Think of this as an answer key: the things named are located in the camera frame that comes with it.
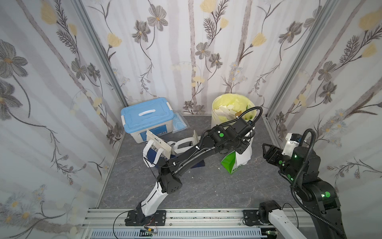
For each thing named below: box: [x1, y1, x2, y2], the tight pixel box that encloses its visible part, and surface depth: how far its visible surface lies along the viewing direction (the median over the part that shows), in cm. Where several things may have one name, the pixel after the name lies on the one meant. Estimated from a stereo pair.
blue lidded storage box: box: [120, 97, 175, 144], surface depth 98 cm
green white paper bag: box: [220, 131, 256, 175], surface depth 81 cm
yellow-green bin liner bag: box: [212, 93, 257, 123], surface depth 95 cm
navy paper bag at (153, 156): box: [142, 139, 171, 168], surface depth 77 cm
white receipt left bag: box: [146, 128, 172, 153], surface depth 77 cm
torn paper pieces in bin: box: [214, 105, 242, 120], surface depth 97 cm
